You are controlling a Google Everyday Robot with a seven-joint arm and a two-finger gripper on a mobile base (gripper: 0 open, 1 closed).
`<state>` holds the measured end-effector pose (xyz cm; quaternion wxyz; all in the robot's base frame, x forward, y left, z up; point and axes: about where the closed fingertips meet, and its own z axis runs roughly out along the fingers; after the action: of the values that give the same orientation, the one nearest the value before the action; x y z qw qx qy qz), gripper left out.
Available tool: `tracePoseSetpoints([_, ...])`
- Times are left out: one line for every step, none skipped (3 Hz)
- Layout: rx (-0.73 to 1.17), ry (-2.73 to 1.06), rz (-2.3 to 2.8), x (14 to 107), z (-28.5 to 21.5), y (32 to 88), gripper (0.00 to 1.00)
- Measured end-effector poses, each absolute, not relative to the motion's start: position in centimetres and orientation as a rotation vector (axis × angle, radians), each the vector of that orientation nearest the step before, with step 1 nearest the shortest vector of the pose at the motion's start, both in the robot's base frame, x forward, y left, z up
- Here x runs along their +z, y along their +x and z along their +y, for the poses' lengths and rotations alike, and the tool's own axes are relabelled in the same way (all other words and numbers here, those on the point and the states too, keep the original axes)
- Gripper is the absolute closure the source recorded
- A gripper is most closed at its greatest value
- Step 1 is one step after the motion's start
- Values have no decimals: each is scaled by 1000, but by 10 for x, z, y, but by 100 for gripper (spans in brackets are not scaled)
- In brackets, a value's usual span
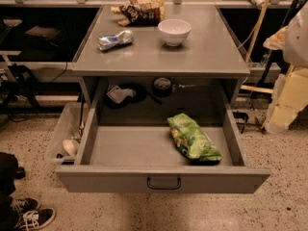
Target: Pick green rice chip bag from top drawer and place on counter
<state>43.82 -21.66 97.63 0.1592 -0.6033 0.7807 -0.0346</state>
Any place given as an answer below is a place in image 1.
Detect green rice chip bag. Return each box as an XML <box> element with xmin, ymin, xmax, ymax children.
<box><xmin>167</xmin><ymin>113</ymin><xmax>222</xmax><ymax>163</ymax></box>

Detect black white sneaker rear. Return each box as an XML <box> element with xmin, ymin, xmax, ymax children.
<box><xmin>11</xmin><ymin>197</ymin><xmax>40</xmax><ymax>214</ymax></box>

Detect white bowl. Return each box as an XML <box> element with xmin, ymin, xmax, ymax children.
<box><xmin>158</xmin><ymin>19</ymin><xmax>192</xmax><ymax>46</ymax></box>

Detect clear plastic bin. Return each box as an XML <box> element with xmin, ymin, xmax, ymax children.
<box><xmin>45</xmin><ymin>102</ymin><xmax>89</xmax><ymax>165</ymax></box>

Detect brown chip bag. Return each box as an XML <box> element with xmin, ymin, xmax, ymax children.
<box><xmin>111</xmin><ymin>0</ymin><xmax>166</xmax><ymax>26</ymax></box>

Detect black drawer handle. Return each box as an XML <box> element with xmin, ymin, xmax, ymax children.
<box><xmin>146</xmin><ymin>177</ymin><xmax>182</xmax><ymax>191</ymax></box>

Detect grey cabinet with counter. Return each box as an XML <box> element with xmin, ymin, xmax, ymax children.
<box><xmin>74</xmin><ymin>4</ymin><xmax>249</xmax><ymax>125</ymax></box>

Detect dark box on shelf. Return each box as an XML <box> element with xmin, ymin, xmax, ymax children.
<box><xmin>25</xmin><ymin>26</ymin><xmax>62</xmax><ymax>41</ymax></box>

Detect person's black trouser leg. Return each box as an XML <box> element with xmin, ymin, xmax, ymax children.
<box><xmin>0</xmin><ymin>152</ymin><xmax>19</xmax><ymax>231</ymax></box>

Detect black white sneaker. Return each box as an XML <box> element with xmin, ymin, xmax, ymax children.
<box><xmin>11</xmin><ymin>197</ymin><xmax>40</xmax><ymax>214</ymax></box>
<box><xmin>16</xmin><ymin>208</ymin><xmax>56</xmax><ymax>231</ymax></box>

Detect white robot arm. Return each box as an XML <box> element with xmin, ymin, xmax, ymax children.
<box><xmin>263</xmin><ymin>3</ymin><xmax>308</xmax><ymax>67</ymax></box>

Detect crushed silver blue can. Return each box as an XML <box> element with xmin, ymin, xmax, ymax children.
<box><xmin>97</xmin><ymin>30</ymin><xmax>134</xmax><ymax>51</ymax></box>

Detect black pan with paper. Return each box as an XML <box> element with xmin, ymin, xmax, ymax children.
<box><xmin>104</xmin><ymin>83</ymin><xmax>162</xmax><ymax>110</ymax></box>

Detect grey open top drawer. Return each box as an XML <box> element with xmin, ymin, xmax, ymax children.
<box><xmin>56</xmin><ymin>108</ymin><xmax>270</xmax><ymax>193</ymax></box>

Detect wooden easel frame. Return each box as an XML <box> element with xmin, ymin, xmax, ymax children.
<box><xmin>245</xmin><ymin>0</ymin><xmax>280</xmax><ymax>92</ymax></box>

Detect black white sneaker front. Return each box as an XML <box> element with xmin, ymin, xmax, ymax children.
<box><xmin>16</xmin><ymin>208</ymin><xmax>56</xmax><ymax>231</ymax></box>

